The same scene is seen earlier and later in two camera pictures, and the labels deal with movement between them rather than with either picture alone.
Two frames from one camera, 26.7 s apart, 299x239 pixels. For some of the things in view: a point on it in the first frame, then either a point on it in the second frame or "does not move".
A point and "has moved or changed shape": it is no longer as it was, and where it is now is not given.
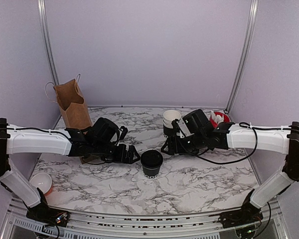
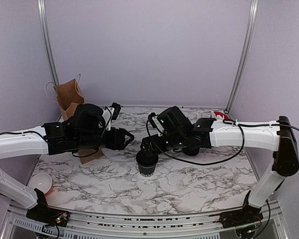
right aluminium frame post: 246,50 does not move
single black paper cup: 151,174 has moved or changed shape
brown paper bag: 73,105 does not move
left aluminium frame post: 49,53 does not move
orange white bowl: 43,181 does not move
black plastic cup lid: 151,159 has moved or changed shape
